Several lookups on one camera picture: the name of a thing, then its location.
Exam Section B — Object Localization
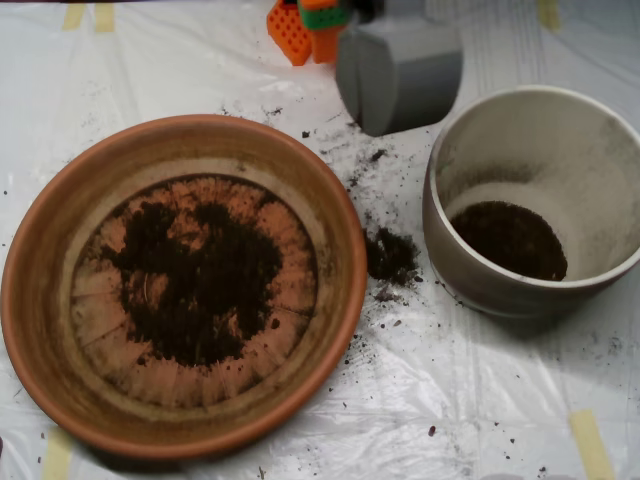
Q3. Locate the spilled soil pile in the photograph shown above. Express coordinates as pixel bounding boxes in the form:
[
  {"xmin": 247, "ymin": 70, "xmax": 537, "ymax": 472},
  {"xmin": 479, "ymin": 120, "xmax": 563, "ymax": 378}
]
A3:
[{"xmin": 364, "ymin": 227, "xmax": 421, "ymax": 289}]

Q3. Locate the clear plastic cover sheet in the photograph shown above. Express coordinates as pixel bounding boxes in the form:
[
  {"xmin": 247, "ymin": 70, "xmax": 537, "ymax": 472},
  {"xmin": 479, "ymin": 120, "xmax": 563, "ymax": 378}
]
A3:
[{"xmin": 0, "ymin": 2, "xmax": 640, "ymax": 480}]

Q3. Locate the dark soil heap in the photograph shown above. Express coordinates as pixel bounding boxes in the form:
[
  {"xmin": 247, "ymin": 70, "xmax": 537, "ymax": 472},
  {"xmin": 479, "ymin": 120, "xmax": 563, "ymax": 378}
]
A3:
[{"xmin": 102, "ymin": 199, "xmax": 284, "ymax": 366}]

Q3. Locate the orange green robot base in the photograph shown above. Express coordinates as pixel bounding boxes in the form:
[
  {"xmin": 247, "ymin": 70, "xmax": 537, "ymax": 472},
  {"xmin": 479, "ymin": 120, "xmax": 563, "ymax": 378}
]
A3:
[{"xmin": 266, "ymin": 0, "xmax": 351, "ymax": 67}]

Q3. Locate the white ceramic pot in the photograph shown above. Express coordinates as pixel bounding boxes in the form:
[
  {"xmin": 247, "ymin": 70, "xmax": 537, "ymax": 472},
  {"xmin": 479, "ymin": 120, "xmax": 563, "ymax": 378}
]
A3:
[{"xmin": 422, "ymin": 83, "xmax": 640, "ymax": 321}]

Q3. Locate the terracotta clay bowl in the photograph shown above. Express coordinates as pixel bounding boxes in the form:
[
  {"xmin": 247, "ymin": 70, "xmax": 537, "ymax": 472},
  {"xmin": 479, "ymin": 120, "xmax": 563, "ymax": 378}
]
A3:
[{"xmin": 0, "ymin": 113, "xmax": 370, "ymax": 461}]

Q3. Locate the beige masking tape strip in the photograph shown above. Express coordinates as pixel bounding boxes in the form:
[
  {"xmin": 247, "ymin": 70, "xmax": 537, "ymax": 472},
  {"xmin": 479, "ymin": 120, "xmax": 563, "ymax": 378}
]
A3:
[
  {"xmin": 94, "ymin": 3, "xmax": 117, "ymax": 34},
  {"xmin": 62, "ymin": 3, "xmax": 86, "ymax": 31},
  {"xmin": 537, "ymin": 0, "xmax": 561, "ymax": 31},
  {"xmin": 42, "ymin": 427, "xmax": 76, "ymax": 480},
  {"xmin": 568, "ymin": 408, "xmax": 616, "ymax": 480}
]

